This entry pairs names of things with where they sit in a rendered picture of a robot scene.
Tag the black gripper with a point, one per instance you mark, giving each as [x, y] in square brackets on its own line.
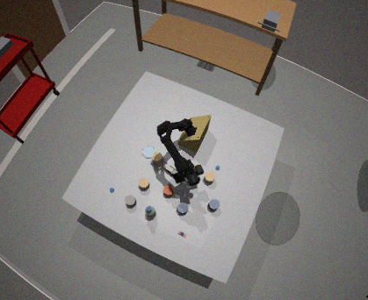
[198, 170]

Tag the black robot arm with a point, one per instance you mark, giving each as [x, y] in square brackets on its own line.
[181, 164]

